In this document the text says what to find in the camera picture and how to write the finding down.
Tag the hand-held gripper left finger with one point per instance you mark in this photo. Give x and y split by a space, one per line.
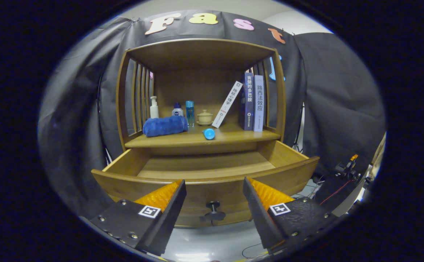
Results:
170 218

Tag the white pump bottle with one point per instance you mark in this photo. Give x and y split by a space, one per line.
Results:
154 111

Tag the dark blue book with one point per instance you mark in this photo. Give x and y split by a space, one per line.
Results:
249 102

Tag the wooden cabinet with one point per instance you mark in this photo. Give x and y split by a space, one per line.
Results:
197 91

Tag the light purple book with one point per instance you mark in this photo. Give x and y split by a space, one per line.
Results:
259 103

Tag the wooden countertop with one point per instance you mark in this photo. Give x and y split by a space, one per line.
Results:
234 137

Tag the beige lidded tea cup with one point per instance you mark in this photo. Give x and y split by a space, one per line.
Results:
204 118

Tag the black backdrop cloth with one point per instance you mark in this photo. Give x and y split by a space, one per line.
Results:
343 91

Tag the wooden drawer with black knob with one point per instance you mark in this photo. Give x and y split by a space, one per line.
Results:
204 165

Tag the blue tube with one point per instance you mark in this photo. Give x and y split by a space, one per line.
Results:
209 134

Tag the clear blue bottle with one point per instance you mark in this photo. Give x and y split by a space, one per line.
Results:
190 114

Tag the white book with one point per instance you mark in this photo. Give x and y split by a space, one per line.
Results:
227 104

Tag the rolled blue towel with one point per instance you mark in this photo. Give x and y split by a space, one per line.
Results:
164 126

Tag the white bottle with blue cap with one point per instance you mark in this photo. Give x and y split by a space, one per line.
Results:
177 111

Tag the black and orange tool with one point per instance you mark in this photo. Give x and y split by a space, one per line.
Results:
348 167

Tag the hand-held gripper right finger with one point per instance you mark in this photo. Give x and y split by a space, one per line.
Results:
257 214

